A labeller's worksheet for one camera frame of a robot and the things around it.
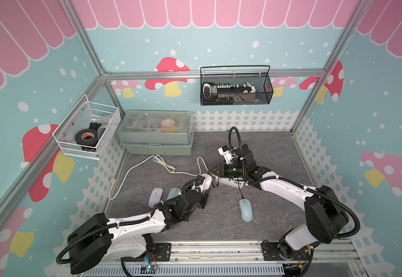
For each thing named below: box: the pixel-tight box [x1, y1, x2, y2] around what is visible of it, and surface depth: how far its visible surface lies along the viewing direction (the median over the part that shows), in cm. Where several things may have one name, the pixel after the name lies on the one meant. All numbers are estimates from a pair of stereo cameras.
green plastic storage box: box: [117, 109, 196, 156], surface depth 101 cm
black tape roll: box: [75, 128, 99, 147], surface depth 70 cm
